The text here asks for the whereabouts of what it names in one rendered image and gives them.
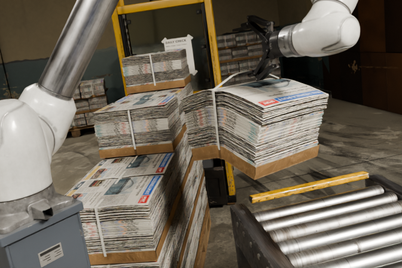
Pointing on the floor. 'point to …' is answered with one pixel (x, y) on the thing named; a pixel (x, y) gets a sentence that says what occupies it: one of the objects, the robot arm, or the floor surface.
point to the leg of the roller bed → (241, 258)
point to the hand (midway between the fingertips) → (240, 51)
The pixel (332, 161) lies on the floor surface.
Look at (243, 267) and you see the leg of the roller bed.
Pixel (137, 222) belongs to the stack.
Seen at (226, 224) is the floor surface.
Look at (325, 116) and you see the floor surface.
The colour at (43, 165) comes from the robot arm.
